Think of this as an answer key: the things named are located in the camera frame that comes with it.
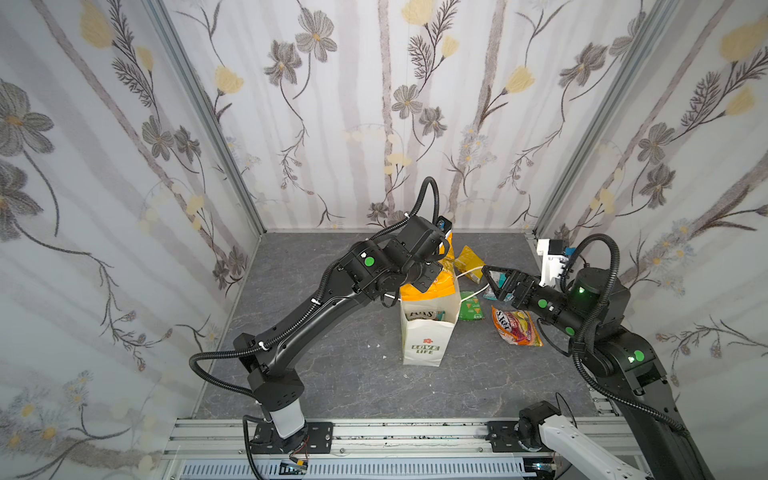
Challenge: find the yellow snack packet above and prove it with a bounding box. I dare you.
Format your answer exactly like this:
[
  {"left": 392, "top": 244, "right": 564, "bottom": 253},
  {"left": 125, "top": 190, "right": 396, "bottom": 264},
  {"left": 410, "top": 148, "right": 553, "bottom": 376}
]
[{"left": 454, "top": 245, "right": 485, "bottom": 284}]

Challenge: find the orange snack bag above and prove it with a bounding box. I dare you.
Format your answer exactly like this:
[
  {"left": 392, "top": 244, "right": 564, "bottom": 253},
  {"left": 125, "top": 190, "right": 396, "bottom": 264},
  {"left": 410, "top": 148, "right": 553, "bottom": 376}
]
[{"left": 400, "top": 230, "right": 457, "bottom": 302}]

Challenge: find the green chips bag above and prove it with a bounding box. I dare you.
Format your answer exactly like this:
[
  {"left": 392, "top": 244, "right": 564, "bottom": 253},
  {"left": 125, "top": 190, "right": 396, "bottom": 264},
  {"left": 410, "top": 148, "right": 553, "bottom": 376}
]
[{"left": 458, "top": 291, "right": 485, "bottom": 321}]

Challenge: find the Fox's lemon blackcurrant candy bag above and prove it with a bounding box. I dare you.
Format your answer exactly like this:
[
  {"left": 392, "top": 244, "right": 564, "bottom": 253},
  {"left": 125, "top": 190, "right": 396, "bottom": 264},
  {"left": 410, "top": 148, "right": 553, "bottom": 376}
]
[{"left": 491, "top": 307, "right": 543, "bottom": 347}]

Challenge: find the white paper shopping bag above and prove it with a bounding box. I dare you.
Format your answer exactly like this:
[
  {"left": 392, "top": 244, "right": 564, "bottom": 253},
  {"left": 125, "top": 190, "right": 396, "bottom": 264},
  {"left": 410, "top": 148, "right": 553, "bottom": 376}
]
[{"left": 399, "top": 274, "right": 487, "bottom": 367}]

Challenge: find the teal candy bag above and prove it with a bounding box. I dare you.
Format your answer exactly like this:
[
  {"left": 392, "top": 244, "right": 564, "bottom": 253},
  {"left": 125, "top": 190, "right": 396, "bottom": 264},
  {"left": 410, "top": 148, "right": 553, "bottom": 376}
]
[{"left": 483, "top": 275, "right": 513, "bottom": 302}]

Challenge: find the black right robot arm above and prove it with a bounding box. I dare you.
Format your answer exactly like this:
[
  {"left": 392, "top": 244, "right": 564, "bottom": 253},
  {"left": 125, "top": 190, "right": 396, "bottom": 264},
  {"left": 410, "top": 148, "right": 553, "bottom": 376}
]
[{"left": 482, "top": 265, "right": 713, "bottom": 479}]

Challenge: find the small green circuit board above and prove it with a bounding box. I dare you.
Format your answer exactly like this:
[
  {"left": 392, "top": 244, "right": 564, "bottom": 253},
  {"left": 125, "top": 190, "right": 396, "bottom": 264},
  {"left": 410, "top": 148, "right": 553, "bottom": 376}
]
[{"left": 278, "top": 457, "right": 308, "bottom": 476}]

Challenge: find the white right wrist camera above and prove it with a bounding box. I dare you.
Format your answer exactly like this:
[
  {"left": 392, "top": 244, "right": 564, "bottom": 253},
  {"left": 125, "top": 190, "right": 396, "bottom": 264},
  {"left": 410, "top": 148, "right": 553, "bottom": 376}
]
[{"left": 536, "top": 239, "right": 569, "bottom": 287}]

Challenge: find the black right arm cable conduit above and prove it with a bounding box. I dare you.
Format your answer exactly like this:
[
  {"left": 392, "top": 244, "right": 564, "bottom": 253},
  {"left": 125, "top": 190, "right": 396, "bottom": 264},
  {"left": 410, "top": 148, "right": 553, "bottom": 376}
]
[{"left": 560, "top": 233, "right": 691, "bottom": 436}]

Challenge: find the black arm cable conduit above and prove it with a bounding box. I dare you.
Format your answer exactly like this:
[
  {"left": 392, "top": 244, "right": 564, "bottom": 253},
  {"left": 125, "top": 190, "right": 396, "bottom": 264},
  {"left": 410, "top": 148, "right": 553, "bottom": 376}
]
[
  {"left": 560, "top": 233, "right": 691, "bottom": 436},
  {"left": 188, "top": 176, "right": 442, "bottom": 480}
]

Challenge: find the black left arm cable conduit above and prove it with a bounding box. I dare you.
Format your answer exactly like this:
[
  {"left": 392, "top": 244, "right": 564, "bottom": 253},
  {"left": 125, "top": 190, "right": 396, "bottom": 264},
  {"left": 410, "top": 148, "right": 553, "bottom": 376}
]
[{"left": 188, "top": 176, "right": 442, "bottom": 480}]

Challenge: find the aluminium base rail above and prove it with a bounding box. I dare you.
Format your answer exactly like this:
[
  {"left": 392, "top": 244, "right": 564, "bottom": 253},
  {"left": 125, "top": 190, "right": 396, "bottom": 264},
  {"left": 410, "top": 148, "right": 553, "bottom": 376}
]
[{"left": 152, "top": 416, "right": 651, "bottom": 479}]

